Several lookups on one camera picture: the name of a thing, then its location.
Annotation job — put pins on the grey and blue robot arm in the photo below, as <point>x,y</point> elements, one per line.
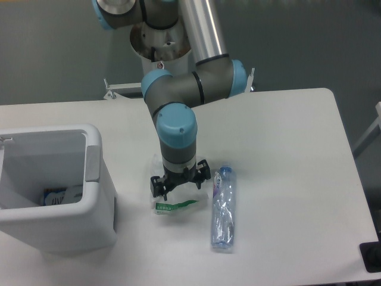
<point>212,74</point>

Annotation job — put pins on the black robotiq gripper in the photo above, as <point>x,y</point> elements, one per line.
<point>161,186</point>

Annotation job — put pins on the white plastic trash can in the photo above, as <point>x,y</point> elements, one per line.
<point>45,157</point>

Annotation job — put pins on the clear plastic water bottle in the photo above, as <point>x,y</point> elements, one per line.
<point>223,214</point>

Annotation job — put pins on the white frame at right edge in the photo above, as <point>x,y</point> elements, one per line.
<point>370,134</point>

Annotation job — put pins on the blue white package in bin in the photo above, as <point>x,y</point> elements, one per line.
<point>58,196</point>

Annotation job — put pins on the white pedestal base frame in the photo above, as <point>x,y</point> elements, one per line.
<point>133,90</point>

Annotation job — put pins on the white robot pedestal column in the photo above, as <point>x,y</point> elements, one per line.
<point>167,49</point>

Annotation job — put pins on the white green paper bag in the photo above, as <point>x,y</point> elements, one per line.
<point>185,197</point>

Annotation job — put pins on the black clamp at table edge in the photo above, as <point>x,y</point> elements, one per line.
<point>371,256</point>

